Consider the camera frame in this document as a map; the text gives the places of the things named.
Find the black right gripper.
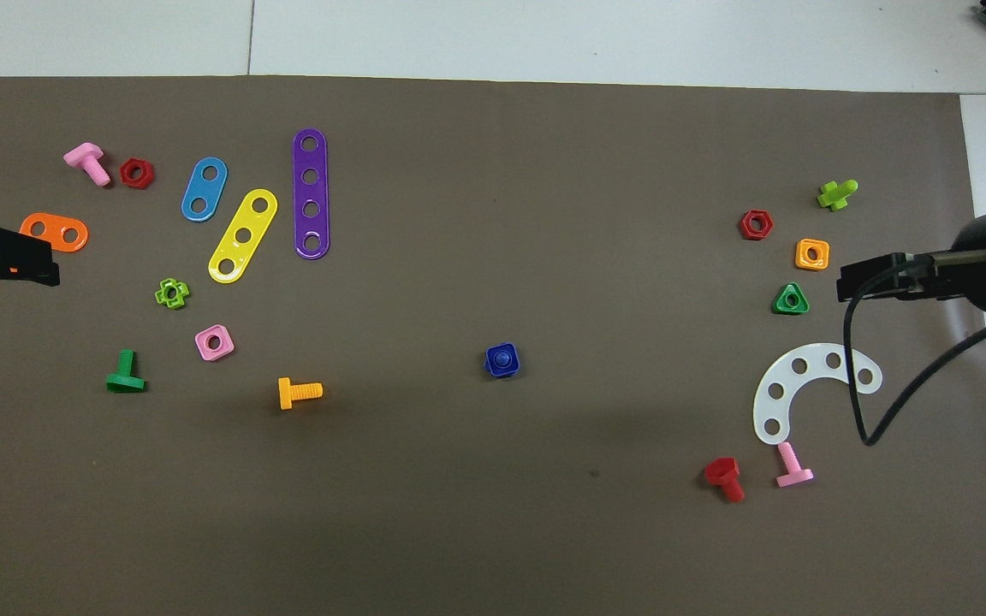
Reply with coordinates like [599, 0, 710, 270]
[836, 248, 986, 303]

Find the blue square plastic nut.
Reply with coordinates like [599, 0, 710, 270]
[484, 342, 521, 379]

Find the orange perforated plastic plate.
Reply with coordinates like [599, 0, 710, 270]
[12, 212, 89, 275]

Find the green triangular plastic nut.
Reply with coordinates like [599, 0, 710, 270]
[772, 282, 811, 316]

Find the lime green plastic bolt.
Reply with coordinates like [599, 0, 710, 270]
[817, 179, 859, 211]

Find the pink plastic bolt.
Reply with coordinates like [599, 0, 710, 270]
[775, 441, 815, 489]
[63, 142, 112, 187]

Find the dark green plastic bolt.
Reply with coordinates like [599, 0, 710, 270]
[105, 349, 147, 394]

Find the white curved perforated plate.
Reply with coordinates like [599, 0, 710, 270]
[752, 343, 883, 446]

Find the blue two-hole plastic plate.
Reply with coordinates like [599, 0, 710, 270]
[181, 157, 229, 222]

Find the pink square plastic nut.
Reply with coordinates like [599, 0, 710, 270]
[194, 324, 235, 362]

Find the yellow three-hole plastic plate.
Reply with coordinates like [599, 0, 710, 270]
[208, 188, 278, 284]

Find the red plastic bolt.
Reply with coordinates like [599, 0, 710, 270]
[704, 457, 746, 503]

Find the purple four-hole plastic plate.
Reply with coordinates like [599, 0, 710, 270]
[292, 128, 331, 260]

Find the orange plastic bolt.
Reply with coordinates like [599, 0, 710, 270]
[278, 376, 324, 411]

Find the brown table mat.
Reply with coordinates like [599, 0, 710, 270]
[0, 75, 986, 616]

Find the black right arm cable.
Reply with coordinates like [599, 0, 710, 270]
[843, 253, 986, 447]

